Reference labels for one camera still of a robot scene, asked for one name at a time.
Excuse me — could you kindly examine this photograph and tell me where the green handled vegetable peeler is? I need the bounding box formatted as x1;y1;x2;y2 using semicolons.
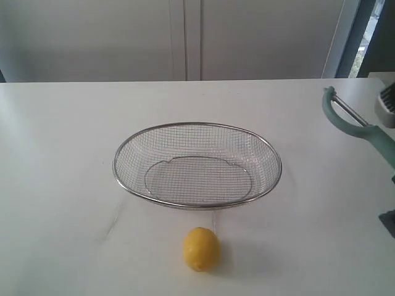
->
322;86;395;183

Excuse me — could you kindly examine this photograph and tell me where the yellow lemon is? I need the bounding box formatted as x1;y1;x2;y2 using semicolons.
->
182;227;222;272

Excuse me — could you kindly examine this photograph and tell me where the oval metal mesh basket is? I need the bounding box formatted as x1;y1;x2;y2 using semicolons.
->
112;122;283;210

